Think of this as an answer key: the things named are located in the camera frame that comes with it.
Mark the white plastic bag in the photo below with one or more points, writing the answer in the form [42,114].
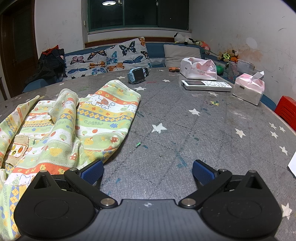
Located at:
[196,69]

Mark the dark wooden door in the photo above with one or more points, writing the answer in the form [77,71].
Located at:
[16,46]

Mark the clear plastic box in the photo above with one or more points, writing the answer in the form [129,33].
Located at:
[242,67]

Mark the pile of dark clothes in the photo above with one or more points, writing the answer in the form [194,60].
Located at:
[48,64]

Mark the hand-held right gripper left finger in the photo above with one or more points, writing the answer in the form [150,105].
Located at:
[93,172]

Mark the white handset with keypad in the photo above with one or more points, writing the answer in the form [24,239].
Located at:
[208,85]

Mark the pink tissue pack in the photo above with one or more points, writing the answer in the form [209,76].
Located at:
[247,90]

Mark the dark window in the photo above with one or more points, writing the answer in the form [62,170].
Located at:
[138,14]

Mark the grey pillow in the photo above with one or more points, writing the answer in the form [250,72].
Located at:
[175,54]

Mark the white paper sheet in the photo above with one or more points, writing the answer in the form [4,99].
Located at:
[293,165]

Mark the butterfly print pillow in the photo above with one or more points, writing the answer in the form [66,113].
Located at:
[104,58]

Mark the black and white plush dog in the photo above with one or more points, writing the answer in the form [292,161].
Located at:
[181,38]

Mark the small orange toy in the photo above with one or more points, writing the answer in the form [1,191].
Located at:
[173,69]

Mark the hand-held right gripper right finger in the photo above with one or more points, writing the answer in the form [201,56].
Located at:
[203,172]

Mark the blue smartwatch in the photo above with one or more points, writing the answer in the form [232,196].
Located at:
[136,75]

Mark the striped cartoon print children's garment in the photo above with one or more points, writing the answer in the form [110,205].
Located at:
[69,115]

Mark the pink plush toy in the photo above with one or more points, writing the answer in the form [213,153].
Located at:
[205,45]

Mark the brown plush bear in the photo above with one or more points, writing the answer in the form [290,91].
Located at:
[230,55]

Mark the blue sofa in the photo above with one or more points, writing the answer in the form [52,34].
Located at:
[155,49]

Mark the green ball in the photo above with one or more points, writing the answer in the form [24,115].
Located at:
[219,70]

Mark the red plastic stool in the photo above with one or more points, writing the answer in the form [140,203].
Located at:
[286,109]

